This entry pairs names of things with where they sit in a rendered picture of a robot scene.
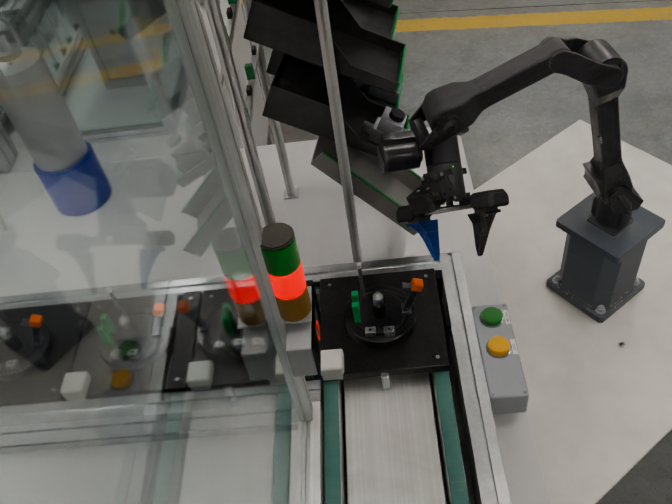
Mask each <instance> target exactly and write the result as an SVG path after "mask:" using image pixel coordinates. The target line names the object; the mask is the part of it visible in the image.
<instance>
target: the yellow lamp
mask: <svg viewBox="0 0 672 504"><path fill-rule="evenodd" d="M275 299H276V302H277V306H278V309H279V312H280V316H281V318H282V319H284V320H286V321H290V322H295V321H299V320H302V319H304V318H305V317H306V316H307V315H308V314H309V313H310V311H311V301H310V297H309V293H308V289H307V285H306V288H305V290H304V292H303V293H302V294H301V295H300V296H298V297H297V298H294V299H291V300H282V299H279V298H277V297H275Z"/></svg>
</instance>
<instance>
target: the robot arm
mask: <svg viewBox="0 0 672 504"><path fill-rule="evenodd" d="M553 73H559V74H563V75H566V76H568V77H571V78H573V79H575V80H577V81H580V82H582V84H583V86H584V88H585V90H586V92H587V95H588V102H589V112H590V122H591V132H592V142H593V152H594V153H593V154H594V156H593V158H592V159H591V160H590V161H589V162H585V163H583V167H584V169H585V173H584V176H583V177H584V178H585V180H586V181H587V183H588V184H589V186H590V187H591V189H592V190H593V192H594V193H595V195H596V196H595V197H594V199H593V204H592V209H591V213H593V214H591V215H590V216H589V217H587V221H588V222H590V223H591V224H593V225H595V226H596V227H598V228H600V229H601V230H603V231H605V232H606V233H608V234H610V235H611V236H616V235H617V234H618V233H620V232H621V231H622V230H624V229H625V228H626V227H627V226H629V225H630V224H631V223H632V222H634V220H635V218H634V217H632V212H633V210H636V209H639V207H640V206H641V204H642V203H643V199H642V198H641V196H640V195H639V194H638V192H637V191H636V190H635V188H634V187H633V184H632V181H631V178H630V175H629V173H628V171H627V169H626V167H625V165H624V163H623V160H622V151H621V134H620V116H619V95H620V94H621V93H622V91H623V90H624V89H625V87H626V81H627V75H628V65H627V63H626V62H625V61H624V59H623V58H622V57H621V56H620V55H619V54H618V53H617V52H616V51H615V50H614V49H613V47H612V46H611V45H610V44H609V43H608V42H607V41H606V40H603V39H593V40H586V39H582V38H578V37H570V38H561V37H556V36H549V37H546V38H544V39H543V40H542V41H541V42H540V44H539V45H537V46H535V47H533V48H531V49H529V50H527V51H526V52H524V53H522V54H520V55H518V56H516V57H514V58H512V59H510V60H509V61H507V62H505V63H503V64H501V65H499V66H497V67H495V68H494V69H492V70H490V71H488V72H486V73H484V74H482V75H480V76H479V77H477V78H475V79H472V80H469V81H466V82H451V83H449V84H446V85H443V86H441V87H438V88H435V89H433V90H431V91H430V92H428V93H427V94H426V95H425V98H424V100H423V103H422V105H421V106H420V107H419V108H418V109H417V111H416V112H415V113H414V114H413V116H412V117H411V118H410V119H409V121H408V122H409V124H410V127H411V130H409V131H402V132H395V133H390V132H388V133H382V134H381V139H379V141H378V144H377V154H378V161H379V166H380V169H381V172H382V173H383V174H385V173H391V172H398V171H404V170H411V169H416V168H420V165H421V162H422V160H423V150H424V155H425V162H426V167H427V173H426V174H423V176H422V177H421V181H422V185H421V186H420V187H418V188H417V189H416V190H414V191H413V192H412V193H411V194H410V195H409V196H408V197H407V198H406V199H407V201H408V203H409V205H406V206H400V207H398V210H397V212H396V218H397V222H399V223H401V222H408V224H406V226H407V227H412V228H413V229H414V230H416V231H417V232H418V233H419V235H420V236H421V238H422V239H423V241H424V243H425V244H426V246H427V248H428V250H429V252H430V254H431V256H432V258H433V259H434V261H438V260H439V257H440V247H439V232H438V219H435V220H431V219H430V217H431V216H432V215H434V214H440V213H446V212H452V211H458V210H464V209H470V208H473V209H474V213H472V214H467V215H468V217H469V219H470V220H471V222H472V224H473V231H474V239H475V247H476V251H477V255H478V256H482V255H483V253H484V249H485V246H486V242H487V238H488V235H489V231H490V228H491V226H492V223H493V221H494V218H495V215H496V213H498V212H501V209H498V207H500V206H506V205H508V204H509V197H508V194H507V192H506V191H505V190H504V189H495V190H487V191H482V192H476V193H473V194H471V196H470V192H468V193H466V191H465V184H464V178H463V174H467V171H466V168H462V165H461V159H460V152H459V146H458V139H457V136H461V135H463V134H465V133H467V132H468V131H469V128H468V127H469V126H470V125H472V124H473V123H474V122H475V120H476V119H477V118H478V116H479V115H480V114H481V112H482V111H484V110H485V109H487V108H488V107H490V106H492V105H494V104H495V103H497V102H499V101H501V100H503V99H505V98H507V97H509V96H511V95H513V94H515V93H517V92H519V91H521V90H522V89H524V88H526V87H528V86H530V85H532V84H534V83H536V82H538V81H540V80H542V79H544V78H546V77H547V76H549V75H551V74H553ZM426 120H427V122H428V124H429V126H430V129H431V131H432V132H431V133H430V134H429V132H428V130H427V127H426V125H425V123H424V121H426ZM453 201H455V202H459V204H458V205H454V204H453ZM445 203H446V206H444V207H441V205H444V204H445ZM457 206H458V207H457ZM444 208H446V209H444Z"/></svg>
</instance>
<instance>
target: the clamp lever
mask: <svg viewBox="0 0 672 504"><path fill-rule="evenodd" d="M422 288H423V280H422V279H418V278H413V279H412V281H411V283H405V282H402V289H403V290H410V291H409V293H408V295H407V297H406V299H405V301H404V303H403V306H404V309H406V310H410V308H411V306H412V304H413V301H414V299H415V297H416V295H417V293H418V292H421V291H422Z"/></svg>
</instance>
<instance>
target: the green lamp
mask: <svg viewBox="0 0 672 504"><path fill-rule="evenodd" d="M261 252H262V255H263V258H264V262H265V265H266V268H267V272H268V273H269V274H271V275H273V276H278V277H280V276H286V275H289V274H291V273H293V272H294V271H296V270H297V269H298V267H299V265H300V261H301V260H300V255H299V251H298V247H297V242H296V238H295V234H294V239H293V241H292V242H291V243H290V244H289V245H288V246H287V247H285V248H283V249H281V250H276V251H268V250H265V249H263V248H261Z"/></svg>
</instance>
